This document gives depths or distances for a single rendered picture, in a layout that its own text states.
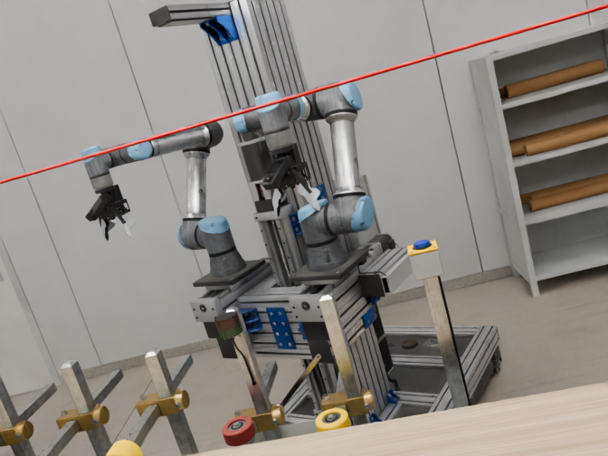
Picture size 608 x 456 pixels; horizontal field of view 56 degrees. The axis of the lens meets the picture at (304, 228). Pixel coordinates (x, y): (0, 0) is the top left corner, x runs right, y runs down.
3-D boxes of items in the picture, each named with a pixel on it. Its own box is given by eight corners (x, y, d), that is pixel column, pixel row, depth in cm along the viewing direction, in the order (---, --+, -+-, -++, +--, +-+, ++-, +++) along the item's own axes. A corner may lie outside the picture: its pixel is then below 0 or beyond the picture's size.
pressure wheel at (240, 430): (238, 454, 151) (225, 416, 148) (267, 450, 149) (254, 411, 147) (231, 475, 143) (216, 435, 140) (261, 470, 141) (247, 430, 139)
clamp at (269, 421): (241, 425, 159) (235, 410, 158) (286, 417, 157) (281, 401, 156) (235, 438, 154) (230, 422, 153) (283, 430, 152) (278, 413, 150)
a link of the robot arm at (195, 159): (195, 249, 232) (195, 117, 236) (174, 250, 242) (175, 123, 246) (219, 250, 241) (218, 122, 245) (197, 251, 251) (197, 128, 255)
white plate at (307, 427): (250, 461, 162) (239, 432, 160) (337, 447, 158) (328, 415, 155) (249, 463, 162) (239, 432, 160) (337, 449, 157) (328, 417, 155)
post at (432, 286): (457, 428, 151) (418, 271, 141) (476, 425, 150) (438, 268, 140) (460, 439, 147) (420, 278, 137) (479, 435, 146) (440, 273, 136)
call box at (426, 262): (413, 274, 143) (406, 245, 141) (441, 268, 141) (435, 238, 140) (415, 284, 136) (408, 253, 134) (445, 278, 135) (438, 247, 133)
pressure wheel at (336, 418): (320, 461, 138) (307, 420, 136) (343, 442, 143) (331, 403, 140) (343, 472, 132) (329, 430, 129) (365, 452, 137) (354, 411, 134)
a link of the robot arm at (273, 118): (285, 88, 161) (270, 91, 154) (296, 126, 164) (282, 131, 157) (262, 95, 165) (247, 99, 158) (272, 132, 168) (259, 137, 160)
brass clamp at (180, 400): (148, 409, 162) (142, 394, 161) (192, 401, 160) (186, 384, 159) (139, 422, 157) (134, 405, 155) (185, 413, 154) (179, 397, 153)
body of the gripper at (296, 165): (312, 180, 167) (301, 140, 165) (297, 188, 161) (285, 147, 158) (291, 184, 172) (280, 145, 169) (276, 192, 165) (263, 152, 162)
